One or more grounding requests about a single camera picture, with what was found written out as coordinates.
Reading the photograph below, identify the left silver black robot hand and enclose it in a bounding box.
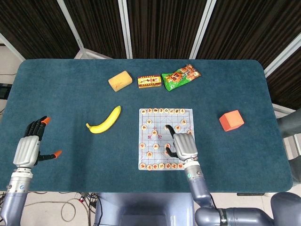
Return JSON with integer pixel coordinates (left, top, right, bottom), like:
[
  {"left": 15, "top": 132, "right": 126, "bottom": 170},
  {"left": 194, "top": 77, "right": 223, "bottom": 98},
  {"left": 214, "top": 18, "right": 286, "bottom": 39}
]
[{"left": 12, "top": 115, "right": 63, "bottom": 169}]

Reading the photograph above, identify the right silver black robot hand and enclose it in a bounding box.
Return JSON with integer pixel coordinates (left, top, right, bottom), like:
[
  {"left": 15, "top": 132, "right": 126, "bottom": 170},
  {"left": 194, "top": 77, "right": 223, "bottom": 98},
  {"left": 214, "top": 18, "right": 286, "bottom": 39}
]
[{"left": 164, "top": 124, "right": 198, "bottom": 163}]

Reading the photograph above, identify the white plastic chess board sheet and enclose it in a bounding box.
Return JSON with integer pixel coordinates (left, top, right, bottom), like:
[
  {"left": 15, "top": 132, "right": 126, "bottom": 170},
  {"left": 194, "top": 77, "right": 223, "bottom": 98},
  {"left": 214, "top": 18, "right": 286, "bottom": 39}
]
[{"left": 138, "top": 108, "right": 195, "bottom": 170}]

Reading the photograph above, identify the teal felt table cloth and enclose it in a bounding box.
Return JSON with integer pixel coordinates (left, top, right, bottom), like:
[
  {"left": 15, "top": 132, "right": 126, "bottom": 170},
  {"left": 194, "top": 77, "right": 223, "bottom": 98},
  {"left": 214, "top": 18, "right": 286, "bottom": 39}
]
[{"left": 0, "top": 58, "right": 293, "bottom": 194}]

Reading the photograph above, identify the orange foam cube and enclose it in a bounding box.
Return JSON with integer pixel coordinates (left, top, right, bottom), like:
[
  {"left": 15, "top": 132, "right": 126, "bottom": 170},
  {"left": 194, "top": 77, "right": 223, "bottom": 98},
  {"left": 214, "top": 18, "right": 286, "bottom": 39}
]
[{"left": 219, "top": 109, "right": 245, "bottom": 132}]

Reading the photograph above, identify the black electronic device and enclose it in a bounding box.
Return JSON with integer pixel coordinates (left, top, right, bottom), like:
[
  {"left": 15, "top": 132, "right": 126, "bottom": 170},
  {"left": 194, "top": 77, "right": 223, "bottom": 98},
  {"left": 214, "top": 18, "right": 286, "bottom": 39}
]
[{"left": 0, "top": 83, "right": 12, "bottom": 99}]

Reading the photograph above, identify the green orange snack bag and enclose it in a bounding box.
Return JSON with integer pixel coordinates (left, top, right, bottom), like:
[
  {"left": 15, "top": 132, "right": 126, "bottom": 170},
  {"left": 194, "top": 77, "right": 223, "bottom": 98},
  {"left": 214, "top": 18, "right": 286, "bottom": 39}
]
[{"left": 161, "top": 64, "right": 202, "bottom": 92}]

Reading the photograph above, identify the grey robot torso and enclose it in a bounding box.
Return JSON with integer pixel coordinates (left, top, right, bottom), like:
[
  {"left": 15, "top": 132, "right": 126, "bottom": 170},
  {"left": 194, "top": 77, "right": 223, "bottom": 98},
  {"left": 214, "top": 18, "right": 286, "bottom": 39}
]
[{"left": 93, "top": 192, "right": 196, "bottom": 226}]

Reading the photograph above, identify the yellow red cardboard box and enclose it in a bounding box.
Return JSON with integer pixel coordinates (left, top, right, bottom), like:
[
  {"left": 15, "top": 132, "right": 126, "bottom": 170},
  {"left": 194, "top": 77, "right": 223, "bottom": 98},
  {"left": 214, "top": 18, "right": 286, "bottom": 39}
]
[{"left": 137, "top": 75, "right": 163, "bottom": 89}]

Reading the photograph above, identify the yellow banana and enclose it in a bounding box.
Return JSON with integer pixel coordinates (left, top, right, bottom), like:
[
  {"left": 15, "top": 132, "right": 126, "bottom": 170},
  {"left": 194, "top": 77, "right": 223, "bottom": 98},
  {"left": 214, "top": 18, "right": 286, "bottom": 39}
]
[{"left": 86, "top": 105, "right": 122, "bottom": 134}]

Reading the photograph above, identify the yellow sponge block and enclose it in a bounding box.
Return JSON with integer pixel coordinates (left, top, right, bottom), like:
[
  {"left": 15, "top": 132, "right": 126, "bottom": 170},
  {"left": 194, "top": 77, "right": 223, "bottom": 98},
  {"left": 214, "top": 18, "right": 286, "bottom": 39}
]
[{"left": 108, "top": 70, "right": 134, "bottom": 92}]

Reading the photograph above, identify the dark slatted partition panel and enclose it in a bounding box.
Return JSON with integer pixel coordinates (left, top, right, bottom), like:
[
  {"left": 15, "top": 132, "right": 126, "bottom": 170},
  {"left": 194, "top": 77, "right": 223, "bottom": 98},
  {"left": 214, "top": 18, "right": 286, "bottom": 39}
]
[
  {"left": 57, "top": 0, "right": 131, "bottom": 59},
  {"left": 264, "top": 37, "right": 301, "bottom": 110},
  {"left": 122, "top": 0, "right": 216, "bottom": 59},
  {"left": 0, "top": 0, "right": 83, "bottom": 59},
  {"left": 191, "top": 0, "right": 301, "bottom": 69}
]

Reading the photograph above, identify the white floor cable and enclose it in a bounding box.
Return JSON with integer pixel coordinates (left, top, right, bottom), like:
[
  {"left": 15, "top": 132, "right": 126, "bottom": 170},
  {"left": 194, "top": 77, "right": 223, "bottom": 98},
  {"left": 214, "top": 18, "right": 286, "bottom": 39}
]
[{"left": 23, "top": 197, "right": 90, "bottom": 222}]

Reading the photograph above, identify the black floor cable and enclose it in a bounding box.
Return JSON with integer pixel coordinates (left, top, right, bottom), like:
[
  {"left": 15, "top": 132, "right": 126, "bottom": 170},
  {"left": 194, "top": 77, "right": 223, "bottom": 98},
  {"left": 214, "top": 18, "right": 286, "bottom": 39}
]
[{"left": 79, "top": 192, "right": 104, "bottom": 226}]

